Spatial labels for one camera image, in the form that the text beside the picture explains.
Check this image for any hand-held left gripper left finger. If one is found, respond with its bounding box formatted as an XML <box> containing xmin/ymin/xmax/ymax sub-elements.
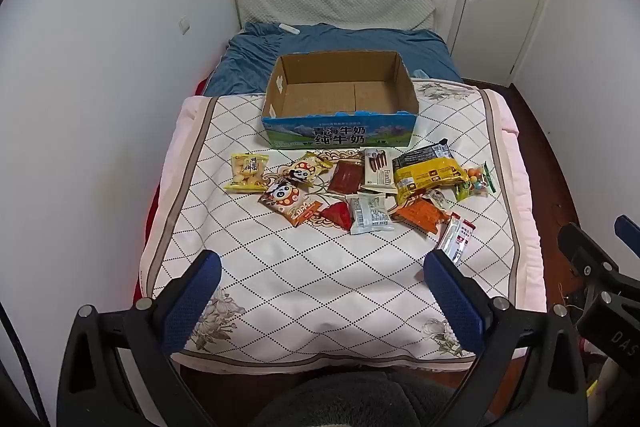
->
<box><xmin>56</xmin><ymin>249</ymin><xmax>223</xmax><ymax>427</ymax></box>

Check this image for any large yellow black packet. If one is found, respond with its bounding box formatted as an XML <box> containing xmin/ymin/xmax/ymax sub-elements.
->
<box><xmin>391</xmin><ymin>138</ymin><xmax>471</xmax><ymax>208</ymax></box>

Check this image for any printed blue cardboard box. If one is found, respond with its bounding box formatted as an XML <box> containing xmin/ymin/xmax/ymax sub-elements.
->
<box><xmin>261</xmin><ymin>50</ymin><xmax>420</xmax><ymax>151</ymax></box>

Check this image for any white wafer stick packet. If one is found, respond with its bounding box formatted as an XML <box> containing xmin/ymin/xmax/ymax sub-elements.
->
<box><xmin>362</xmin><ymin>148</ymin><xmax>398</xmax><ymax>195</ymax></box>

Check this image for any yellow rice cracker packet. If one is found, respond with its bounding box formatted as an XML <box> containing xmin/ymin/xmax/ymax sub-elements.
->
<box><xmin>223</xmin><ymin>152</ymin><xmax>270</xmax><ymax>192</ymax></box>

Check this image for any orange panda snack packet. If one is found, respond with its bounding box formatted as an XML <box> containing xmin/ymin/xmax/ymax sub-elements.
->
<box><xmin>257</xmin><ymin>181</ymin><xmax>323</xmax><ymax>228</ymax></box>

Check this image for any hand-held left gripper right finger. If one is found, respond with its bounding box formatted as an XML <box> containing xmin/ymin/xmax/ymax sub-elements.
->
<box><xmin>422</xmin><ymin>249</ymin><xmax>588</xmax><ymax>427</ymax></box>

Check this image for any white red striped packet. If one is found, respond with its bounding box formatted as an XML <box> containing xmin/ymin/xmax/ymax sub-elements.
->
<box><xmin>434</xmin><ymin>213</ymin><xmax>475</xmax><ymax>265</ymax></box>

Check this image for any small red snack packet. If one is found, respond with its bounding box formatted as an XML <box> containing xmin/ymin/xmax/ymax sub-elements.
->
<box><xmin>318</xmin><ymin>202</ymin><xmax>353</xmax><ymax>230</ymax></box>

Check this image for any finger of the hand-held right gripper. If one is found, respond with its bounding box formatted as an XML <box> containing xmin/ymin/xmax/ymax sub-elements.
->
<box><xmin>557</xmin><ymin>223</ymin><xmax>621</xmax><ymax>278</ymax></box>
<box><xmin>614</xmin><ymin>215</ymin><xmax>640</xmax><ymax>258</ymax></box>

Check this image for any dark grey fleece cloth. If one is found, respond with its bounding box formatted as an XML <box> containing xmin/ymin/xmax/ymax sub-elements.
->
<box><xmin>247</xmin><ymin>369</ymin><xmax>426</xmax><ymax>427</ymax></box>

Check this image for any green colourful candy packet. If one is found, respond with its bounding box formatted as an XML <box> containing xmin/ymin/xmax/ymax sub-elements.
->
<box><xmin>452</xmin><ymin>162</ymin><xmax>497</xmax><ymax>202</ymax></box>

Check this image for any silver grey snack packet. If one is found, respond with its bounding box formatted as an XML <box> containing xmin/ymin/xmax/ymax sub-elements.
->
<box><xmin>347</xmin><ymin>194</ymin><xmax>396</xmax><ymax>235</ymax></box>

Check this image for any dark red jerky packet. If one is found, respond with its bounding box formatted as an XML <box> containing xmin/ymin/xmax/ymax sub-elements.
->
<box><xmin>327</xmin><ymin>158</ymin><xmax>365</xmax><ymax>196</ymax></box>

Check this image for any white dotted pillow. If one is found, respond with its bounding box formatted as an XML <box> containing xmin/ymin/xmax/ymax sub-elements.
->
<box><xmin>232</xmin><ymin>0</ymin><xmax>436</xmax><ymax>30</ymax></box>

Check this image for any yellow mushroom panda snack packet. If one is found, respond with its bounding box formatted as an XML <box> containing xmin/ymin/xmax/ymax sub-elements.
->
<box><xmin>274</xmin><ymin>150</ymin><xmax>335</xmax><ymax>188</ymax></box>

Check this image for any blue bedsheet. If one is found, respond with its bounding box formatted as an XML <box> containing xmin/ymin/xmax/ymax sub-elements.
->
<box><xmin>202</xmin><ymin>22</ymin><xmax>463</xmax><ymax>98</ymax></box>

